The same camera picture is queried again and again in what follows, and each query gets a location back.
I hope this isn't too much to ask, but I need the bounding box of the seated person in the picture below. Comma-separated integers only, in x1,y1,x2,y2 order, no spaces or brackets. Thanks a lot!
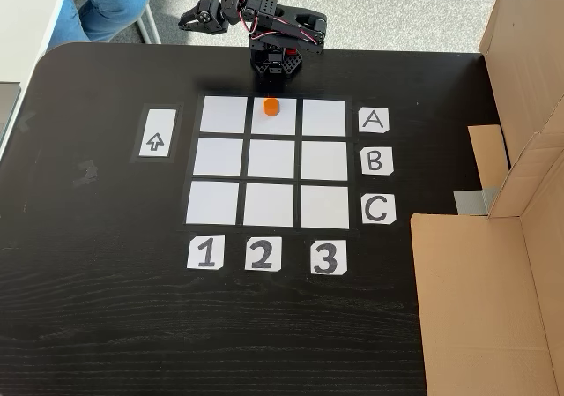
46,0,151,52

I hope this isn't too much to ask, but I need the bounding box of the paper sheet number 2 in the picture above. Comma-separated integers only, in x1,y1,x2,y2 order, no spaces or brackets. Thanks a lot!
244,236,283,272

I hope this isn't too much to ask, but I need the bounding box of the paper sheet number 3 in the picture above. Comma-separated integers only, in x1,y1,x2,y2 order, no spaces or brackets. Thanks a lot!
310,240,348,276

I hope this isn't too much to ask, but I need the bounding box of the white arrow paper sheet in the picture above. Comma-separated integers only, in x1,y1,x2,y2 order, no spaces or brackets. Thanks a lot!
138,108,178,159

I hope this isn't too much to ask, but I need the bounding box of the paper sheet letter C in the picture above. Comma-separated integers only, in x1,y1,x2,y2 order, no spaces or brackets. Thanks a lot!
360,194,397,225

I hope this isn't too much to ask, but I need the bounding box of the white nine-square grid sheet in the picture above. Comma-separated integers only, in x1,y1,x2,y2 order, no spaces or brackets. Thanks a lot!
178,93,359,238

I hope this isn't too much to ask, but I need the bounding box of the brown cardboard screen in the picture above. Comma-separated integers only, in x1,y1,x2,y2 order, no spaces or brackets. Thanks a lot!
410,0,564,396

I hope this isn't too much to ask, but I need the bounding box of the white chair leg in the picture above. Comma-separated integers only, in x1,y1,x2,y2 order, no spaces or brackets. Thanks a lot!
134,3,162,45

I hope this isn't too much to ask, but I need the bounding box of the white desk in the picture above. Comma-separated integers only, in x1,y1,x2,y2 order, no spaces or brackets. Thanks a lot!
0,0,75,161

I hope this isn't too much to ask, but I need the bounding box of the paper sheet letter B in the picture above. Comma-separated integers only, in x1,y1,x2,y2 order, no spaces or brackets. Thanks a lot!
360,146,394,176

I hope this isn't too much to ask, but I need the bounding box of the paper sheet number 1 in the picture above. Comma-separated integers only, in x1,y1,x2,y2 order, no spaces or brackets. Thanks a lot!
186,235,225,271

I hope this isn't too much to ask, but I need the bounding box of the paper sheet letter A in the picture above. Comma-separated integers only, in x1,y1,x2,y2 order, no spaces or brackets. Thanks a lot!
358,108,390,133

